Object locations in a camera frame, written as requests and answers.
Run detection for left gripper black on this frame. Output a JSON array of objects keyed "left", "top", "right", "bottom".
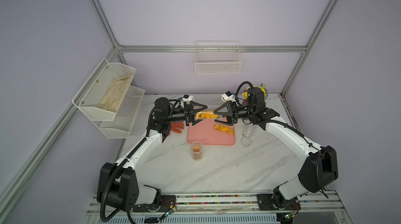
[{"left": 165, "top": 101, "right": 207, "bottom": 127}]

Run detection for clear jar front cookies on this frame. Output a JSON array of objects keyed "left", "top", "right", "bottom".
[{"left": 195, "top": 111, "right": 219, "bottom": 120}]

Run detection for clear jar with cookies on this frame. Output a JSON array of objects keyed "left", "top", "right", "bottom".
[{"left": 241, "top": 124, "right": 256, "bottom": 147}]

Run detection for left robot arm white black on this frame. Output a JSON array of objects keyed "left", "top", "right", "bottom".
[{"left": 97, "top": 95, "right": 207, "bottom": 223}]

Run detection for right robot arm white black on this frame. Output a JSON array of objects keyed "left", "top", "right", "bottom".
[{"left": 214, "top": 81, "right": 338, "bottom": 209}]

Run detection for clear jar with pretzels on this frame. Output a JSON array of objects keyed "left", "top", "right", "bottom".
[{"left": 191, "top": 141, "right": 203, "bottom": 161}]

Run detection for orange cookie pile on tray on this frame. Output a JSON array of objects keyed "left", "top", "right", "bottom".
[{"left": 214, "top": 124, "right": 235, "bottom": 135}]

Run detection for red rubber glove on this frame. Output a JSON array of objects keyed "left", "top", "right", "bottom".
[{"left": 171, "top": 122, "right": 185, "bottom": 134}]

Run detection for pink plastic tray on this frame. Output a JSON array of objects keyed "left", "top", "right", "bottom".
[{"left": 187, "top": 118, "right": 236, "bottom": 146}]

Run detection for yellow sunflower bouquet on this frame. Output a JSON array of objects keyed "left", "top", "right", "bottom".
[{"left": 242, "top": 84, "right": 268, "bottom": 100}]

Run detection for lower white mesh shelf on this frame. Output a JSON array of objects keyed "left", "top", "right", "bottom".
[{"left": 100, "top": 86, "right": 145, "bottom": 139}]

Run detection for white mesh shelf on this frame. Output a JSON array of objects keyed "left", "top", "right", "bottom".
[
  {"left": 72, "top": 59, "right": 136, "bottom": 121},
  {"left": 100, "top": 86, "right": 145, "bottom": 139}
]

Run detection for beige cloth in shelf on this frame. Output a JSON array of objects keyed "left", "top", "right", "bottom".
[{"left": 98, "top": 74, "right": 134, "bottom": 113}]

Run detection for upper white mesh shelf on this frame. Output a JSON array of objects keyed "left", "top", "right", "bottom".
[{"left": 72, "top": 59, "right": 136, "bottom": 121}]

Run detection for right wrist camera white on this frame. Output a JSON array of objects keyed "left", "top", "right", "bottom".
[{"left": 221, "top": 91, "right": 236, "bottom": 102}]

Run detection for white wire wall basket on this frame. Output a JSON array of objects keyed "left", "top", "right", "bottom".
[{"left": 195, "top": 41, "right": 242, "bottom": 75}]

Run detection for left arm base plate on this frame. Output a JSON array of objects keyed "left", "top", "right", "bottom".
[{"left": 132, "top": 195, "right": 176, "bottom": 213}]

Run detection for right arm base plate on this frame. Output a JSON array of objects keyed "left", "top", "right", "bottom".
[{"left": 256, "top": 193, "right": 300, "bottom": 211}]

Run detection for aluminium mounting rail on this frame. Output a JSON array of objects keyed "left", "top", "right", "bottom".
[{"left": 84, "top": 190, "right": 345, "bottom": 217}]

